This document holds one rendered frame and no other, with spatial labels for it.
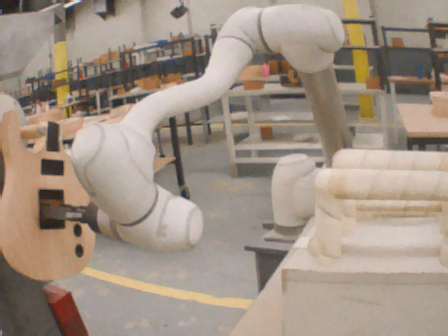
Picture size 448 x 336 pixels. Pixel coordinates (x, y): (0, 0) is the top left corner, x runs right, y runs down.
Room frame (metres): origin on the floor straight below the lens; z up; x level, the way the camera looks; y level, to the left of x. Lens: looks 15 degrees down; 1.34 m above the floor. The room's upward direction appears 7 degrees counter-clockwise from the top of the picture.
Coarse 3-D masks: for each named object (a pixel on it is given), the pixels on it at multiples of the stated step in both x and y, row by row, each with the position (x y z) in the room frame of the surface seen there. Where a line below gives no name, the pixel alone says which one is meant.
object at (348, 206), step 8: (336, 168) 0.48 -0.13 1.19; (344, 200) 0.48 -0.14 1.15; (352, 200) 0.48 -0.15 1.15; (344, 208) 0.48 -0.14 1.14; (352, 208) 0.48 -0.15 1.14; (344, 216) 0.48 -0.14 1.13; (352, 216) 0.48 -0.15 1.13; (352, 224) 0.48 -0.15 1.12; (344, 232) 0.48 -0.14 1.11; (352, 232) 0.48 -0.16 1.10
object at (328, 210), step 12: (324, 192) 0.41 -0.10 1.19; (324, 204) 0.41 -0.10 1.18; (336, 204) 0.41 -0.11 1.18; (324, 216) 0.41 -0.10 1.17; (336, 216) 0.41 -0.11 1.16; (324, 228) 0.41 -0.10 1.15; (336, 228) 0.41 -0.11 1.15; (324, 240) 0.41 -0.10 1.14; (336, 240) 0.41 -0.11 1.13; (324, 252) 0.41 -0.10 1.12; (336, 252) 0.41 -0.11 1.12; (324, 264) 0.41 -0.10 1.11
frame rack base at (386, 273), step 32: (384, 224) 0.48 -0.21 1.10; (416, 224) 0.46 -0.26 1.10; (352, 256) 0.42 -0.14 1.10; (384, 256) 0.40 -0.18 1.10; (416, 256) 0.37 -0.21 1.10; (288, 288) 0.42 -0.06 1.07; (320, 288) 0.40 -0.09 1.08; (352, 288) 0.38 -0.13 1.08; (384, 288) 0.36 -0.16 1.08; (416, 288) 0.34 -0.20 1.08; (288, 320) 0.42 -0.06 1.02; (320, 320) 0.40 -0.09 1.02; (352, 320) 0.38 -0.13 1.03; (384, 320) 0.35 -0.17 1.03; (416, 320) 0.33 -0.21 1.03
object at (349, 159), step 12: (336, 156) 0.49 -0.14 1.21; (348, 156) 0.48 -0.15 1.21; (360, 156) 0.47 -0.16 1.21; (372, 156) 0.46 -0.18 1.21; (384, 156) 0.45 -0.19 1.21; (396, 156) 0.44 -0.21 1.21; (408, 156) 0.44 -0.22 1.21; (420, 156) 0.43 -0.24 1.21; (432, 156) 0.42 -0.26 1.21; (444, 156) 0.41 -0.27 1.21; (348, 168) 0.47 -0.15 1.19; (360, 168) 0.47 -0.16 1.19; (372, 168) 0.46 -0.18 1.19; (384, 168) 0.45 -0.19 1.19; (396, 168) 0.44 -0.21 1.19; (408, 168) 0.43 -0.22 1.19; (420, 168) 0.42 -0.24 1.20; (432, 168) 0.41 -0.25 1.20; (444, 168) 0.40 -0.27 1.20
